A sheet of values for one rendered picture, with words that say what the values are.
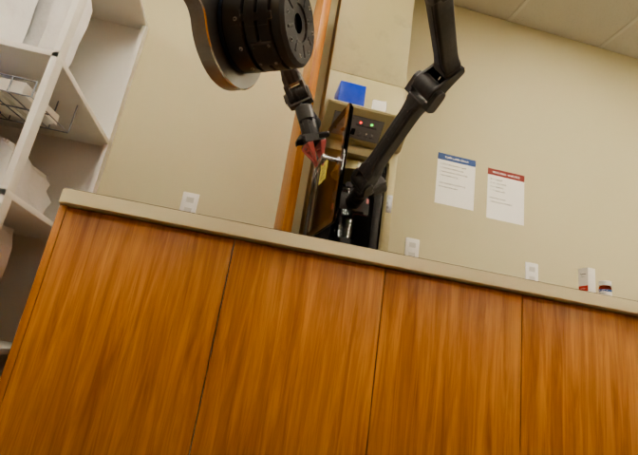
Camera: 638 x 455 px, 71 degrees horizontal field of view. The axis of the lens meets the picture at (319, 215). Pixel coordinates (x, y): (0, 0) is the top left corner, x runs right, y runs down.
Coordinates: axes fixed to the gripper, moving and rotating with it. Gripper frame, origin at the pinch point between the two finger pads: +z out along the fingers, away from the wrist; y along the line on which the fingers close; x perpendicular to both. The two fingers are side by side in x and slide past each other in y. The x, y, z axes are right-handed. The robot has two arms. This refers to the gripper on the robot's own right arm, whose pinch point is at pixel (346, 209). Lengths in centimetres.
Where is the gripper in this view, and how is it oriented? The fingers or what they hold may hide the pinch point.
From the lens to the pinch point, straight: 175.3
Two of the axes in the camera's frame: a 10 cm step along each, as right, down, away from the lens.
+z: -2.2, 3.0, 9.3
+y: -9.7, -1.9, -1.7
